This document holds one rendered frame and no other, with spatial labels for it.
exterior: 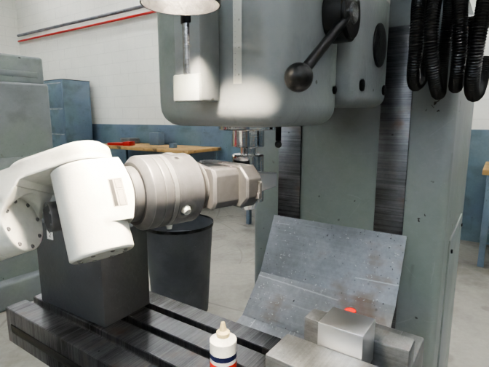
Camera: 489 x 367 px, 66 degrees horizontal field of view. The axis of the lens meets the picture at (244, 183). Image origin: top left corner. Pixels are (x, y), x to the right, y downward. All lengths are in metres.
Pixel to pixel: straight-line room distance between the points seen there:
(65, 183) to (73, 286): 0.48
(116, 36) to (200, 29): 7.20
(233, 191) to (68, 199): 0.20
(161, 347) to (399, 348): 0.40
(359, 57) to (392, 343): 0.40
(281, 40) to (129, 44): 6.94
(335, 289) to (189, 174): 0.53
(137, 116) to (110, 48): 1.37
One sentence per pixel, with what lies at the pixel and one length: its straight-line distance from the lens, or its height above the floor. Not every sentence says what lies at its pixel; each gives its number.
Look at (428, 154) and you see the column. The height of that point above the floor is 1.25.
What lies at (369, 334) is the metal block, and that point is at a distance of 0.55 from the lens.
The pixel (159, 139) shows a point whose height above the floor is 0.98.
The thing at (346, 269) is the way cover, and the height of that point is 0.99.
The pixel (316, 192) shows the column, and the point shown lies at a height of 1.15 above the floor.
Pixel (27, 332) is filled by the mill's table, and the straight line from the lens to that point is 0.95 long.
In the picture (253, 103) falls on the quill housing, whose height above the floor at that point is 1.34.
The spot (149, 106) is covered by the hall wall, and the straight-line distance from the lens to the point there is 6.93.
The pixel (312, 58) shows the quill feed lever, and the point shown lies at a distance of 0.43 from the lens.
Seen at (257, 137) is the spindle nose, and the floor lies 1.29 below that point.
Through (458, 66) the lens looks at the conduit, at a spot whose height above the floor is 1.40.
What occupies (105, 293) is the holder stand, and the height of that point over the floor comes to 0.99.
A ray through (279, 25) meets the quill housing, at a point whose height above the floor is 1.42.
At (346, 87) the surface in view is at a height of 1.36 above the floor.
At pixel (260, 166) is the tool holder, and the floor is 1.25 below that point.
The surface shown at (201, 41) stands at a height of 1.40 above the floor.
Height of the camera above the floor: 1.32
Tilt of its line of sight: 10 degrees down
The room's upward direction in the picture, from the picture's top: straight up
